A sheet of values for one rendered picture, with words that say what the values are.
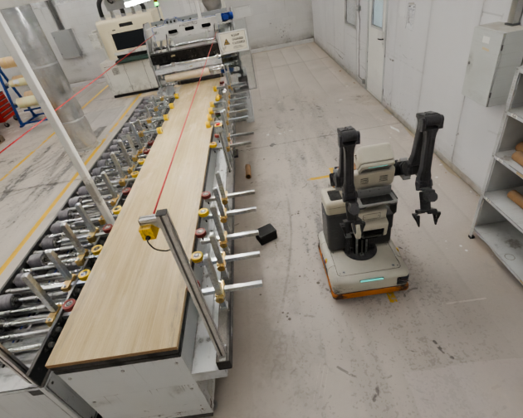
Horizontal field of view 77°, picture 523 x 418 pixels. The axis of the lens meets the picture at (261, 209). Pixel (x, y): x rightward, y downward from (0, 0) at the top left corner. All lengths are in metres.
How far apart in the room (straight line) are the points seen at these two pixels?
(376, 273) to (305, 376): 0.95
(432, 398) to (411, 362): 0.25
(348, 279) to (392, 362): 0.65
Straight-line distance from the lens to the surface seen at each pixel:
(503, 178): 3.43
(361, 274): 2.80
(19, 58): 2.62
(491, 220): 3.69
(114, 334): 2.08
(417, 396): 2.64
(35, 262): 3.12
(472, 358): 2.87
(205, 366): 2.09
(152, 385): 2.24
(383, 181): 2.29
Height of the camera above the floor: 2.37
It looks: 36 degrees down
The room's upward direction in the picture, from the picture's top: 11 degrees counter-clockwise
